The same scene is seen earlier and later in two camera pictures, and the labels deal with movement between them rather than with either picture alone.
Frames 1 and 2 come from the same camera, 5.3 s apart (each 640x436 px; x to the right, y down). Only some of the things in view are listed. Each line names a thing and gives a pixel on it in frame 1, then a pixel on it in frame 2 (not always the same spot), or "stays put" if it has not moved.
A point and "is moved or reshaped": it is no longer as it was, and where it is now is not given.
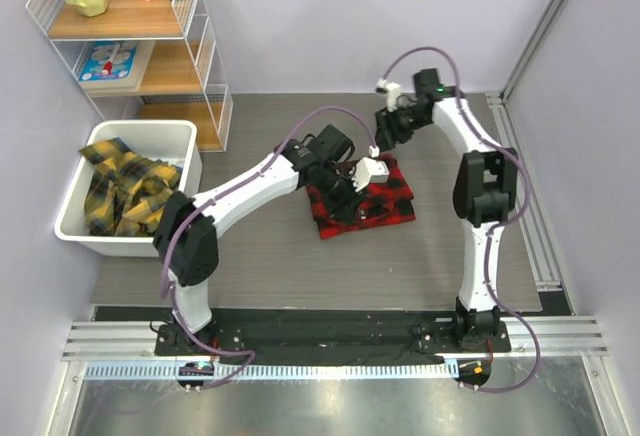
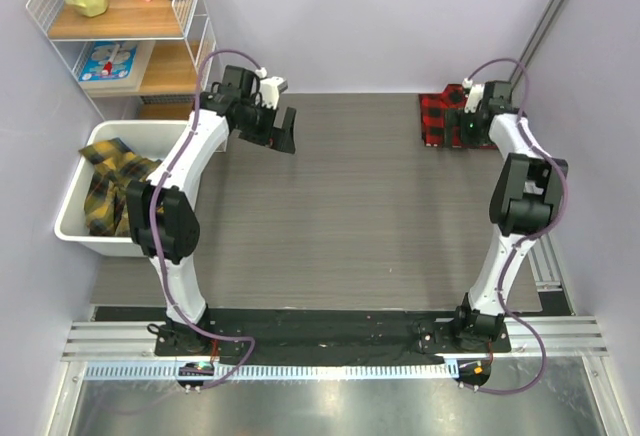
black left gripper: (344, 210) → (281, 138)
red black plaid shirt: (384, 203) is moved or reshaped
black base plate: (356, 336) stays put
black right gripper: (388, 120) → (456, 117)
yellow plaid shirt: (126, 192) stays put
